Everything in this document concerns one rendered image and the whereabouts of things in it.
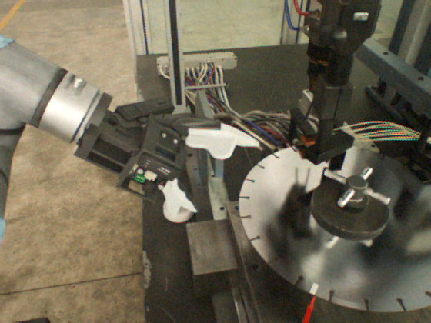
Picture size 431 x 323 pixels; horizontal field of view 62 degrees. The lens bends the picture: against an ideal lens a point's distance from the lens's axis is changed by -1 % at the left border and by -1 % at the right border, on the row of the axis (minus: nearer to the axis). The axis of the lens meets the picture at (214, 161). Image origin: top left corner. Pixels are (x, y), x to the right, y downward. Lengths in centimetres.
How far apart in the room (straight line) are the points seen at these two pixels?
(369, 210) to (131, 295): 119
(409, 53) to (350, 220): 74
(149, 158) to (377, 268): 32
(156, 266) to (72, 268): 103
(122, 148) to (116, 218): 145
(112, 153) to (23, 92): 11
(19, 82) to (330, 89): 36
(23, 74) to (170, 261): 46
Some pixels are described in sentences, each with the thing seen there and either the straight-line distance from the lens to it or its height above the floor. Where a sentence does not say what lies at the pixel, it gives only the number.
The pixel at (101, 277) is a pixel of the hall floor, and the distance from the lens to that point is 168.
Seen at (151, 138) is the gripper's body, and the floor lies 111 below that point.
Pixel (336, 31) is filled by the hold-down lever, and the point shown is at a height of 122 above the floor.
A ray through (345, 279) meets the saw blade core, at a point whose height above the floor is 95.
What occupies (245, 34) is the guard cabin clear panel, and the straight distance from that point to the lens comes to 167.
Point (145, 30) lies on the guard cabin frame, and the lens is 156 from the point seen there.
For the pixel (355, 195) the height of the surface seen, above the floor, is 99.
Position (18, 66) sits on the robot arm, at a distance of 43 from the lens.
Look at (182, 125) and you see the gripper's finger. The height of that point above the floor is 110.
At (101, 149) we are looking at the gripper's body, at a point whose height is 110.
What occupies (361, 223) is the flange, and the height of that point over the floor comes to 96.
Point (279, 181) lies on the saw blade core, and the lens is 60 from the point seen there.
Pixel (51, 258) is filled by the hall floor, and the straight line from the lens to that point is 181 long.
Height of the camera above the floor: 135
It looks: 39 degrees down
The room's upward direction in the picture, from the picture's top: straight up
